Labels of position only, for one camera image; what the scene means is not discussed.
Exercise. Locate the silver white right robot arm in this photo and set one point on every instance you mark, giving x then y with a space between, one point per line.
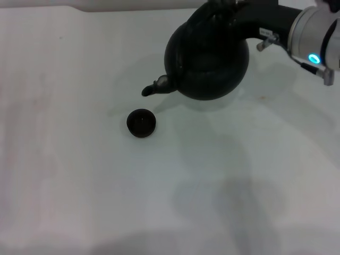
313 32

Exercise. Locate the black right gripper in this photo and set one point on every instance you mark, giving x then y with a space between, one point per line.
265 22

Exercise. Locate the small dark brown teacup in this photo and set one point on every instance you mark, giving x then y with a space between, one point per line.
141 123

